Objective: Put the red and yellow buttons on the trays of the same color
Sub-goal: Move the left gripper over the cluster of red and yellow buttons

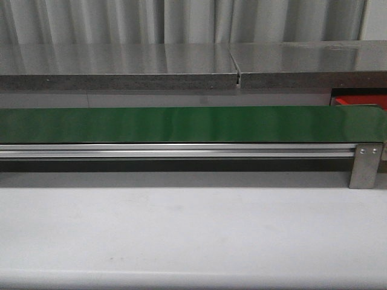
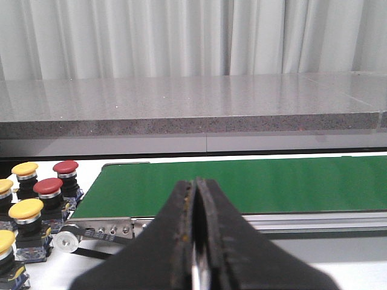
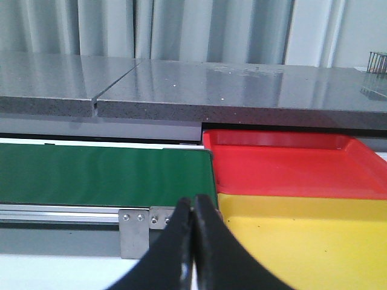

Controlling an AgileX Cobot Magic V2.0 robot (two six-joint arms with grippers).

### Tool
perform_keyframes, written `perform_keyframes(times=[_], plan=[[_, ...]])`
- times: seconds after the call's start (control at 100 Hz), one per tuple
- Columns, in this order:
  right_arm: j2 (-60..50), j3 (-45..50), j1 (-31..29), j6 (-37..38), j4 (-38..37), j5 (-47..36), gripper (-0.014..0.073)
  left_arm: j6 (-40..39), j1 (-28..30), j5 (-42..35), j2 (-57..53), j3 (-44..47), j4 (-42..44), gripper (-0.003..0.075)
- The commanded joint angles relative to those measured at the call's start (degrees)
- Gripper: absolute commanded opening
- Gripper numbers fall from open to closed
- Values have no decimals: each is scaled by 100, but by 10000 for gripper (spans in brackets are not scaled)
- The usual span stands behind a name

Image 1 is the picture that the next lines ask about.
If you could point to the right steel counter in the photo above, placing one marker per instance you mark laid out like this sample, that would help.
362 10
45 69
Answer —
299 65

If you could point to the red plastic bin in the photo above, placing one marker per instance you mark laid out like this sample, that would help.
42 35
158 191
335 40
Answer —
373 100

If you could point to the green conveyor belt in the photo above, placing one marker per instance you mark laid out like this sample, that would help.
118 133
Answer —
245 124

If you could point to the steel counter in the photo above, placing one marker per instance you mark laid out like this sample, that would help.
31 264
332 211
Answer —
113 67
299 65

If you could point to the grey pleated curtain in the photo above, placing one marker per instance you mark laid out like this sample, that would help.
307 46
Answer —
178 22

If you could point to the left steel counter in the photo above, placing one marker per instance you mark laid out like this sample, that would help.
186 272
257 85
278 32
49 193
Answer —
113 67

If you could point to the aluminium conveyor side rail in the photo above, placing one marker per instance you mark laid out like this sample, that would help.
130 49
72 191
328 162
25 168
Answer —
179 150

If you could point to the steel conveyor support bracket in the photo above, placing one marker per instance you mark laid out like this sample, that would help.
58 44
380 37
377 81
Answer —
367 157

